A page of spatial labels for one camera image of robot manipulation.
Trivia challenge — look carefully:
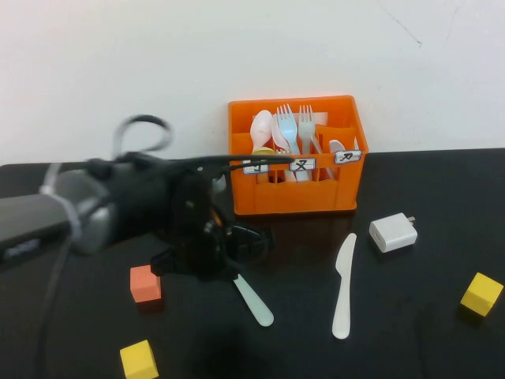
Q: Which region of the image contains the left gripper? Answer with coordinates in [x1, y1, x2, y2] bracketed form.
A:
[151, 165, 276, 282]

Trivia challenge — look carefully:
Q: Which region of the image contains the mint green plastic spoon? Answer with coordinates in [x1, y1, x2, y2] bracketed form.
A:
[232, 274, 275, 328]

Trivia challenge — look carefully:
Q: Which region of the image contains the orange plastic cutlery holder crate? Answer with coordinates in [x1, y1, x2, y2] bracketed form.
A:
[227, 94, 370, 216]

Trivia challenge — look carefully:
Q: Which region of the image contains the orange cube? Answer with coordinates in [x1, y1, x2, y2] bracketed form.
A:
[129, 265, 162, 304]

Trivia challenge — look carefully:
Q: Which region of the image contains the paper label marked fork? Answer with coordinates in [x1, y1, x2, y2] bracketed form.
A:
[290, 157, 317, 172]

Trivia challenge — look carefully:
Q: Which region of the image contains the yellow cube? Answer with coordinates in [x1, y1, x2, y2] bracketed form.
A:
[459, 272, 504, 317]
[119, 339, 160, 379]

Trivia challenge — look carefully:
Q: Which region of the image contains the light blue plastic fork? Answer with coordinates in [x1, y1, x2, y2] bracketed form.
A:
[275, 103, 312, 182]
[271, 114, 293, 153]

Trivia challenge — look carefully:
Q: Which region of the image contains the pale pink plastic spoon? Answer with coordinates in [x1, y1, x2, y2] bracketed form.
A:
[250, 110, 274, 153]

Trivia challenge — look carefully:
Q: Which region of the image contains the white zip tie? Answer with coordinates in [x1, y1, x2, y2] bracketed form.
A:
[39, 162, 83, 242]

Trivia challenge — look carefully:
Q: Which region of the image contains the grey plastic fork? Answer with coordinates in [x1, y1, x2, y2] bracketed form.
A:
[297, 104, 316, 156]

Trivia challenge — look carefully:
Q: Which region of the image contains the paper label marked knife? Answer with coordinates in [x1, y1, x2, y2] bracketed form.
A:
[334, 150, 362, 165]

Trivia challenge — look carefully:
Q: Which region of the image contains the white power adapter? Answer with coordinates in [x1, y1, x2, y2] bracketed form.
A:
[368, 212, 418, 254]

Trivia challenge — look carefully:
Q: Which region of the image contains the white plastic cutlery handle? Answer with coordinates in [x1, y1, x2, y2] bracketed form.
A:
[310, 135, 336, 182]

